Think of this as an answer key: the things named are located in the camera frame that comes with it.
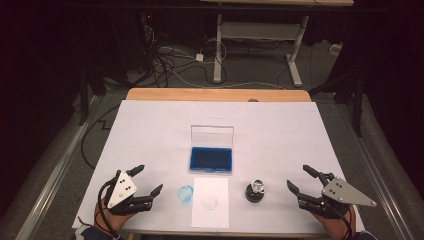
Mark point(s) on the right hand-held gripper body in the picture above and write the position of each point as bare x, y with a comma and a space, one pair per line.
343, 193

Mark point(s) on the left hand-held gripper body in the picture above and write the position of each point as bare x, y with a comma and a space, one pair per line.
121, 190

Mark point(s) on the person's left hand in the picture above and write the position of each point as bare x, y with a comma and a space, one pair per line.
111, 220

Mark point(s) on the person's right hand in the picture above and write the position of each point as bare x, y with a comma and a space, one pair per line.
333, 225

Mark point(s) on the large white table cover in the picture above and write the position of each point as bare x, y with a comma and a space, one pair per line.
150, 140

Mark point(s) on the small white paper sheet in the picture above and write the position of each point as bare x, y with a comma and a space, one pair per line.
210, 213

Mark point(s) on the blue ink pad clear case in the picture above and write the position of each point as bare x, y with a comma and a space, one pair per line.
211, 159

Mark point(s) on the black stand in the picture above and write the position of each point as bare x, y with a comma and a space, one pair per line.
358, 110

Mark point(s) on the wooden table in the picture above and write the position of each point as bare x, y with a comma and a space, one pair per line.
216, 94

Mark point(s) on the small white box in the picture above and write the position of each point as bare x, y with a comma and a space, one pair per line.
335, 49

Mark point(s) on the white power adapter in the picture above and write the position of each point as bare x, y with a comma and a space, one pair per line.
199, 57

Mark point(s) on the beige desk top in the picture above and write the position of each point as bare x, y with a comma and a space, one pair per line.
266, 2

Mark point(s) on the metal floor rail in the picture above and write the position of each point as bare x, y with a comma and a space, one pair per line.
385, 190
50, 186

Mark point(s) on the white desk frame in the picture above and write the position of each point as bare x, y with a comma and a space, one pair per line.
256, 30

